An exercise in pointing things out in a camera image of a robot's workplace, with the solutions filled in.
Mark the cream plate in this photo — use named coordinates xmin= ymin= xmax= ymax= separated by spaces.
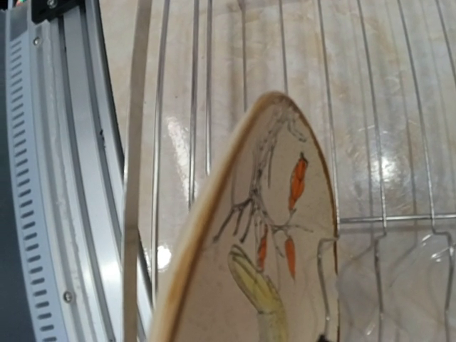
xmin=148 ymin=91 xmax=341 ymax=341

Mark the wire dish rack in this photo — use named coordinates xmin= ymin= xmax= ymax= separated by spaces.
xmin=140 ymin=1 xmax=455 ymax=341

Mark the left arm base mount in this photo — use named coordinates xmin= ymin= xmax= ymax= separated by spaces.
xmin=31 ymin=0 xmax=85 ymax=24

